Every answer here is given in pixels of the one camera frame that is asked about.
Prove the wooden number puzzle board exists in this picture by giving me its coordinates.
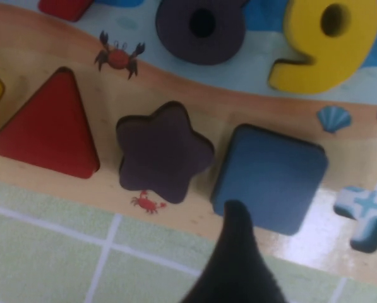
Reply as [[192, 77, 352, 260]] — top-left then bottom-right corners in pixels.
[[0, 0, 377, 284]]

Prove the dark purple star piece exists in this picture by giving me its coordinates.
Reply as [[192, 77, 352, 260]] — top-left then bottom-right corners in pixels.
[[115, 100, 216, 205]]

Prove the yellow number nine piece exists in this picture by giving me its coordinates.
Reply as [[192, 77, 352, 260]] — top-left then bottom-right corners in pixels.
[[268, 0, 377, 95]]

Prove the red triangle piece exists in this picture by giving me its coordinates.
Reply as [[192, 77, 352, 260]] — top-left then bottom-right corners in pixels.
[[0, 66, 101, 181]]

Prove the green checked tablecloth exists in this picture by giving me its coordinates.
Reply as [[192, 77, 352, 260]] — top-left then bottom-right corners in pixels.
[[0, 179, 377, 303]]

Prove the blue square wooden piece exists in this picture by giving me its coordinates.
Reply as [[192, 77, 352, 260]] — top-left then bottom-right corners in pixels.
[[210, 123, 330, 237]]

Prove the red number seven piece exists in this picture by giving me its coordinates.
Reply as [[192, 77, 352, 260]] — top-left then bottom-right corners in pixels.
[[37, 0, 95, 23]]

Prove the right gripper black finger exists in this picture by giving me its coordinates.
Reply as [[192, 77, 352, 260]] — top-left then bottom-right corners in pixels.
[[179, 199, 292, 303]]

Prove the dark purple number eight piece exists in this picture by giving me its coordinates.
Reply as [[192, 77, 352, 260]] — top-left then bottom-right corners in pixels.
[[155, 0, 251, 67]]

